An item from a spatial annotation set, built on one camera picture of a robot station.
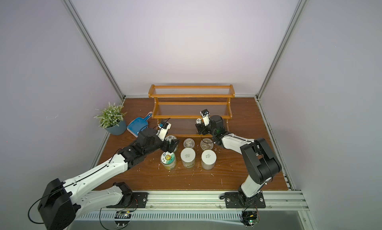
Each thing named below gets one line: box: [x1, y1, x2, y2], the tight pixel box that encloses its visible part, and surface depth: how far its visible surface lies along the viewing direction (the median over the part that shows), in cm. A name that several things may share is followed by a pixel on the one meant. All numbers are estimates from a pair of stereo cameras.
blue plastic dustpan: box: [126, 111, 153, 138], surface depth 104 cm
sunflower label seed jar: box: [160, 150, 177, 171], surface depth 81 cm
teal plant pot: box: [104, 119, 127, 136], surface depth 92 cm
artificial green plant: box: [93, 101, 128, 129], surface depth 91 cm
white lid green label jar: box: [180, 147, 196, 169], surface depth 81 cm
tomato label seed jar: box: [195, 117, 204, 124], surface depth 94 cm
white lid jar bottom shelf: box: [200, 149, 217, 171], surface depth 79 cm
